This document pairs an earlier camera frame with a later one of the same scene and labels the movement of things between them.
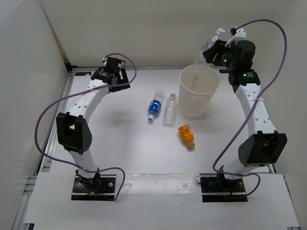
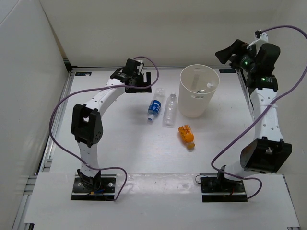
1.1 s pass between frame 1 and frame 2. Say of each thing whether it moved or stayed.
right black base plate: stayed
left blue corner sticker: stayed
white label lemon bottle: moved
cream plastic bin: stayed
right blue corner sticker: stayed
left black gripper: moved
